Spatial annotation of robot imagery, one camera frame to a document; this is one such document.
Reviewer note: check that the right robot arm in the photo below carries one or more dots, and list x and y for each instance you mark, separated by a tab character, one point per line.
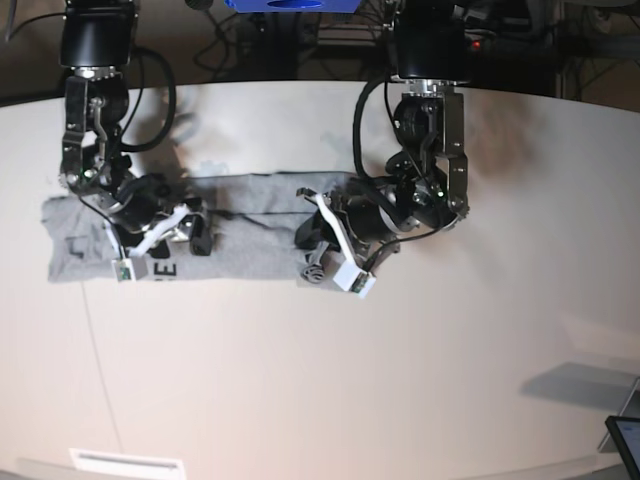
97	44

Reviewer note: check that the grey T-shirt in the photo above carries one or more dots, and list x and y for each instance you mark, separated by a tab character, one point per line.
253	221

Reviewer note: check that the tablet with stand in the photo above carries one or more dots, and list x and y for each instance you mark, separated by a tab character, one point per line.
622	436

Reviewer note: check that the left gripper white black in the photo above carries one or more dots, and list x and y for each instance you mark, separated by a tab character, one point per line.
355	228

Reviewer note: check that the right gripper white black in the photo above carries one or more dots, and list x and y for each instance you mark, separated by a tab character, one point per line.
124	231

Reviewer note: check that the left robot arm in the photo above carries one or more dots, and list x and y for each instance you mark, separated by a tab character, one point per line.
427	45

